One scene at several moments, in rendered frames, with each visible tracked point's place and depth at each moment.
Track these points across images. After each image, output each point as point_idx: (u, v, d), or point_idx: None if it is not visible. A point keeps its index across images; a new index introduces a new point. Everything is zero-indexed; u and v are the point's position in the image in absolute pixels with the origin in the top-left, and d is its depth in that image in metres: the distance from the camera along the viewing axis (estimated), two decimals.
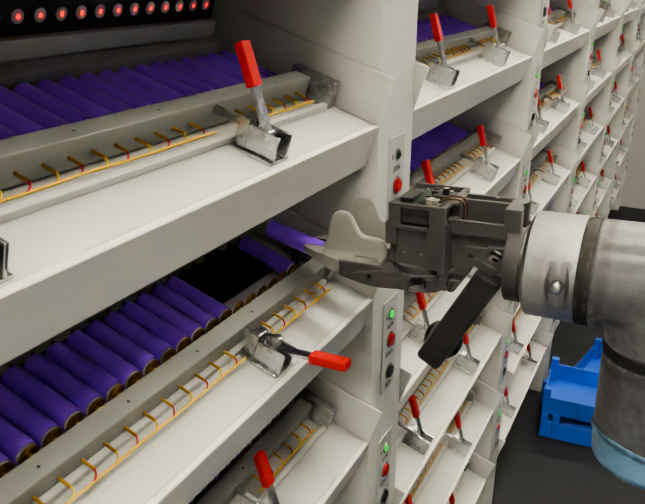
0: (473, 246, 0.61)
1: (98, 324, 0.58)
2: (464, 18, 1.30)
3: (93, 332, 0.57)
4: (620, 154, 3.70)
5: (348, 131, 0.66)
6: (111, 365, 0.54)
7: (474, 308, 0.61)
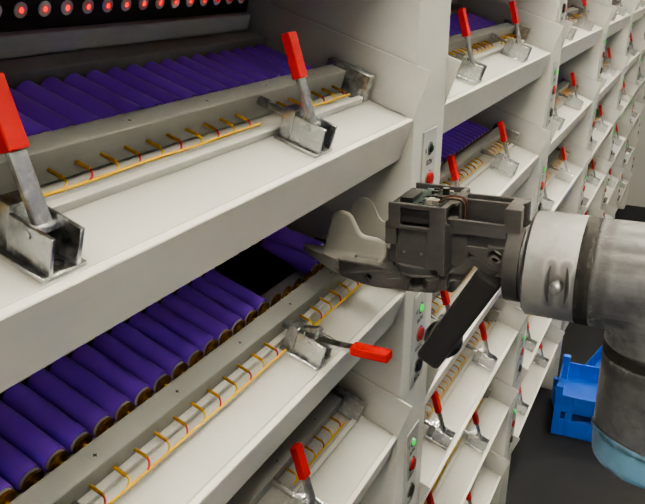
0: (473, 246, 0.61)
1: (141, 315, 0.58)
2: (482, 15, 1.30)
3: (137, 323, 0.57)
4: (627, 153, 3.71)
5: (385, 124, 0.66)
6: (157, 356, 0.55)
7: (474, 308, 0.61)
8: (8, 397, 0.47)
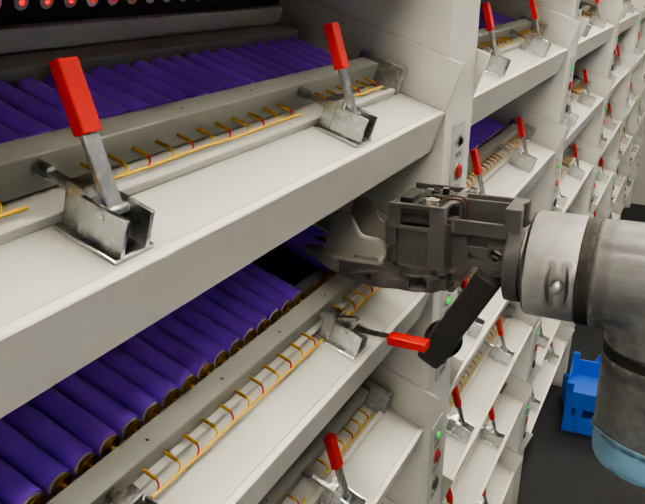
0: (473, 246, 0.61)
1: (181, 305, 0.58)
2: (499, 11, 1.31)
3: (177, 313, 0.58)
4: (633, 152, 3.71)
5: (419, 116, 0.66)
6: (199, 344, 0.55)
7: (474, 308, 0.61)
8: (58, 383, 0.48)
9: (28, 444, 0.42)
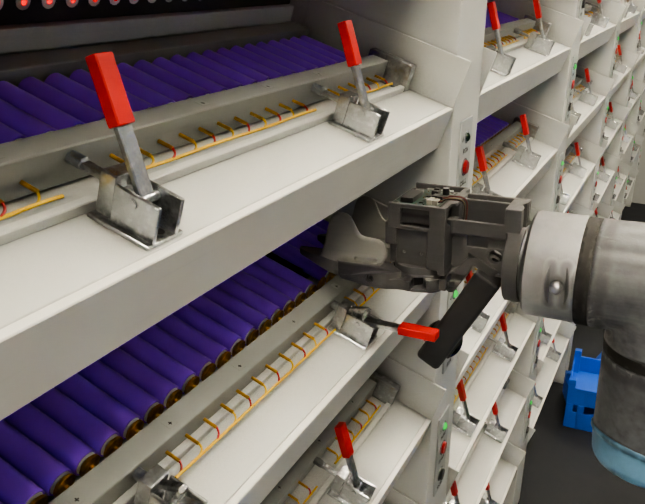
0: (473, 246, 0.61)
1: (198, 295, 0.60)
2: (503, 10, 1.32)
3: (194, 303, 0.59)
4: (633, 151, 3.73)
5: (428, 112, 0.68)
6: (216, 333, 0.57)
7: (474, 308, 0.61)
8: (82, 369, 0.49)
9: (56, 426, 0.44)
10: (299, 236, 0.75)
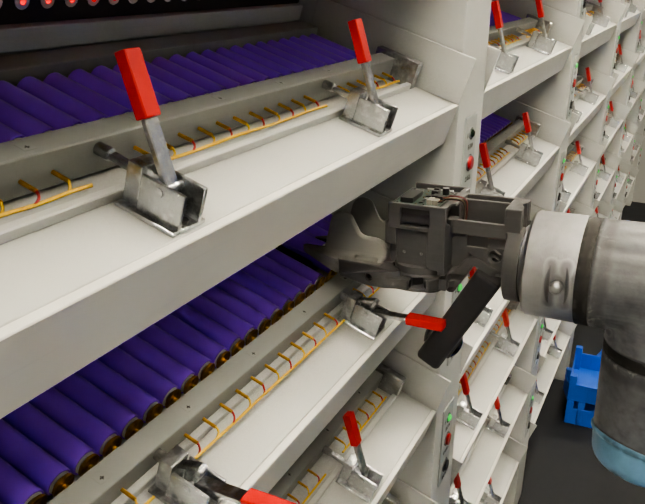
0: (473, 246, 0.61)
1: (211, 286, 0.62)
2: (505, 10, 1.34)
3: (208, 294, 0.61)
4: (634, 150, 3.74)
5: (434, 108, 0.70)
6: (230, 322, 0.58)
7: (474, 308, 0.61)
8: (102, 356, 0.51)
9: (80, 409, 0.46)
10: (308, 230, 0.76)
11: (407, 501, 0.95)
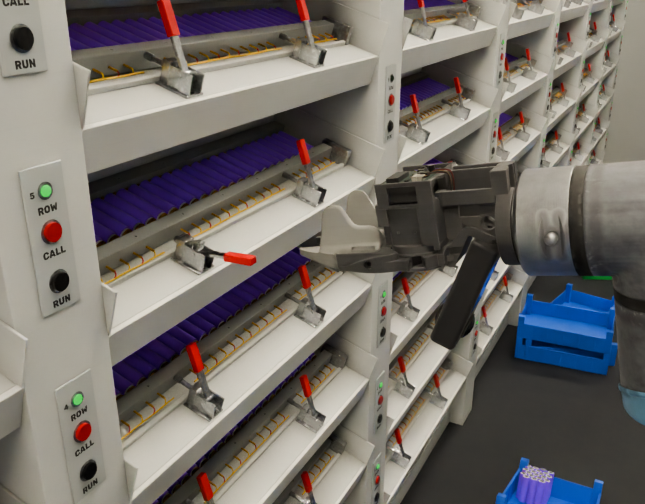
0: (465, 216, 0.60)
1: (198, 163, 0.95)
2: None
3: (196, 167, 0.94)
4: (599, 133, 4.07)
5: (359, 57, 1.03)
6: (209, 182, 0.92)
7: (477, 278, 0.60)
8: (130, 190, 0.84)
9: (120, 210, 0.79)
10: (267, 141, 1.10)
11: (354, 358, 1.28)
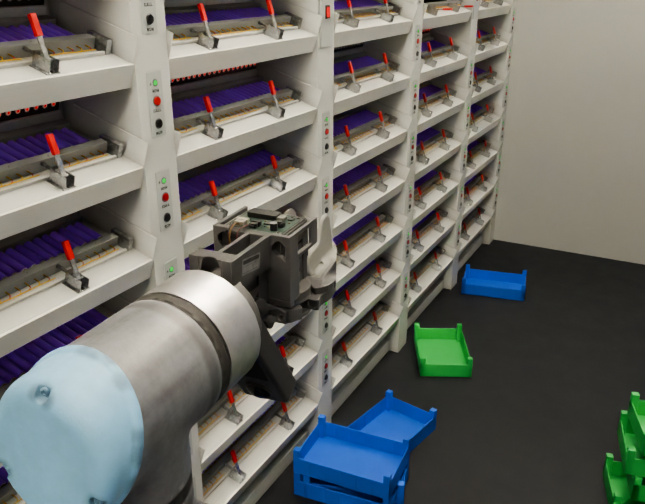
0: None
1: None
2: (88, 128, 1.36)
3: None
4: (482, 192, 3.77)
5: None
6: None
7: None
8: None
9: None
10: None
11: None
